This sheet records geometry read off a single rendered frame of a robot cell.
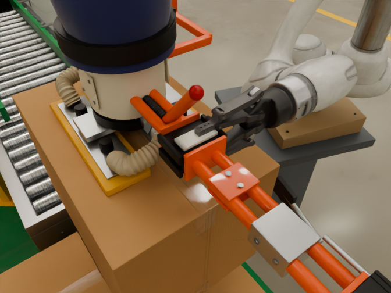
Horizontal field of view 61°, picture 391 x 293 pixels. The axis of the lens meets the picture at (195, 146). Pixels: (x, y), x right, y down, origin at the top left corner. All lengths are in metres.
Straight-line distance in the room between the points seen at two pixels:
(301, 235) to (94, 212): 0.38
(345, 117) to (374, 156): 1.21
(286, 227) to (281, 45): 0.53
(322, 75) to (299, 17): 0.23
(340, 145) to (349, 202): 0.88
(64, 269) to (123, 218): 0.67
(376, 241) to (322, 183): 0.45
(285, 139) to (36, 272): 0.99
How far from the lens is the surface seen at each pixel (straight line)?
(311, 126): 1.34
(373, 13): 1.18
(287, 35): 0.89
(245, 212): 0.47
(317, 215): 2.10
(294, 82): 0.67
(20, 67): 2.44
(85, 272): 1.26
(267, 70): 0.82
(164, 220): 0.63
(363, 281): 0.45
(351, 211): 2.19
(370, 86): 1.30
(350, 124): 1.41
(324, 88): 0.70
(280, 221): 0.47
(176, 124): 0.57
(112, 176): 0.68
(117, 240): 0.62
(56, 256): 1.32
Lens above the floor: 1.63
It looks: 44 degrees down
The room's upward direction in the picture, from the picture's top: straight up
